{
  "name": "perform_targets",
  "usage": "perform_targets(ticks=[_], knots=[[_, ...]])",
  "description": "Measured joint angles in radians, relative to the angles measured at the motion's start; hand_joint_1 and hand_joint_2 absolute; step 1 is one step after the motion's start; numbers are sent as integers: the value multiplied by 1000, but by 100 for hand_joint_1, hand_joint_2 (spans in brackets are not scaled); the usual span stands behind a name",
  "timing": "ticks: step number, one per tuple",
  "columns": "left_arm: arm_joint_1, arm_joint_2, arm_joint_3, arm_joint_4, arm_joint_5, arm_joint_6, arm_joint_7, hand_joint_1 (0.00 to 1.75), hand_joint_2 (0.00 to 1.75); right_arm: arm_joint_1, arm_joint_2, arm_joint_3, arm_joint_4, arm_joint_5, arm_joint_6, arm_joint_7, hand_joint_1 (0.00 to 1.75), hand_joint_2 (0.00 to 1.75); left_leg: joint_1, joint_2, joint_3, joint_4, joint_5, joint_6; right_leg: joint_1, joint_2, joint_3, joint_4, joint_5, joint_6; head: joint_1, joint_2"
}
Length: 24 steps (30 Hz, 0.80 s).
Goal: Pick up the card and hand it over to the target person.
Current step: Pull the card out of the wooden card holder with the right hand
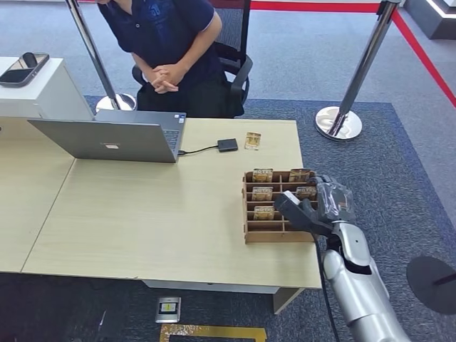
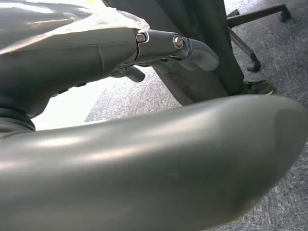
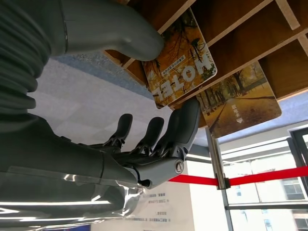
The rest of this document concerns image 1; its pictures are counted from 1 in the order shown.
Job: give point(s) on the person's right hand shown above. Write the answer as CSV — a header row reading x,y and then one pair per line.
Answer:
x,y
161,85

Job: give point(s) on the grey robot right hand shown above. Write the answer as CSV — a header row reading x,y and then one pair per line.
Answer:
x,y
334,203

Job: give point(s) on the person's left hand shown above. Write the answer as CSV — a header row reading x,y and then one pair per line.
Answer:
x,y
173,73

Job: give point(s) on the patterned card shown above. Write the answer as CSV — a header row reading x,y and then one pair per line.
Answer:
x,y
263,213
304,192
299,175
262,193
252,141
262,175

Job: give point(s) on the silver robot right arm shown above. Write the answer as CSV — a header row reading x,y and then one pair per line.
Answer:
x,y
356,292

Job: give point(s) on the person's left forearm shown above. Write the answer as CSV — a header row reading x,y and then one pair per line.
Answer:
x,y
203,45

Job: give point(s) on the person's right forearm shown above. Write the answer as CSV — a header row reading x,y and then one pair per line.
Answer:
x,y
144,68

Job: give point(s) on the person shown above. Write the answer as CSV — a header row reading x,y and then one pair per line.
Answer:
x,y
167,37

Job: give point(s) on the wooden slotted card rack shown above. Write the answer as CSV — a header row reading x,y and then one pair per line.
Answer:
x,y
263,234

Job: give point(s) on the small black card reader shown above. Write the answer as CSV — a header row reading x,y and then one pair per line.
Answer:
x,y
227,145

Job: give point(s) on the black office chair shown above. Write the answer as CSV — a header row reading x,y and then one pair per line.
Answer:
x,y
235,47

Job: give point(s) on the grey laptop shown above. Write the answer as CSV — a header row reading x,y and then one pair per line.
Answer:
x,y
106,141

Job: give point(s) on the white cabinet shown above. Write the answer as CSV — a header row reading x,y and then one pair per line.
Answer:
x,y
53,94

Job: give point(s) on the black round stand base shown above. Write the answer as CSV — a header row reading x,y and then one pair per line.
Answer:
x,y
427,283

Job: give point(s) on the red barrier belt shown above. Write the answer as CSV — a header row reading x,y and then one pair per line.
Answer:
x,y
313,6
423,59

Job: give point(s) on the dark flat tray device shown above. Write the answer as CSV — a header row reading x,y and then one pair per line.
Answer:
x,y
14,75

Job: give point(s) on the dark display platform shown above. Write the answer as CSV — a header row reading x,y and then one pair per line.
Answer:
x,y
438,28

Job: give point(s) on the metal floor socket box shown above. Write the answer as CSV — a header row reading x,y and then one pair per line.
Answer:
x,y
167,309

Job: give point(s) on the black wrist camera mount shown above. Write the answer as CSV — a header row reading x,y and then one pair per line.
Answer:
x,y
297,215

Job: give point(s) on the chrome stanchion post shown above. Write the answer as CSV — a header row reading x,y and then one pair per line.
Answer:
x,y
92,52
363,66

